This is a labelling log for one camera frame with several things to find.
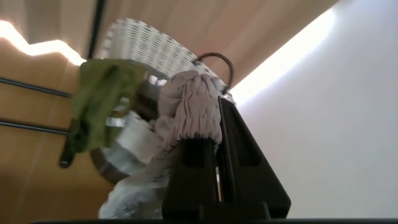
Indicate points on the white laundry basket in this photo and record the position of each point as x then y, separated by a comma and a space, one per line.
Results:
149, 43

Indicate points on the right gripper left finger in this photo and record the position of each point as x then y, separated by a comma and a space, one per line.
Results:
189, 186

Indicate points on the pale grey shorts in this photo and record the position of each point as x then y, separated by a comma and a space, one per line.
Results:
192, 105

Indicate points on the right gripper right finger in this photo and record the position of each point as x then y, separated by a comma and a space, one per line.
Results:
248, 186

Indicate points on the green garment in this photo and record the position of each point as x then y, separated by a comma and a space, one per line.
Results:
99, 99

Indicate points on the black clothes rack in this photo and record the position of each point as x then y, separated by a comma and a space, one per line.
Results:
31, 127

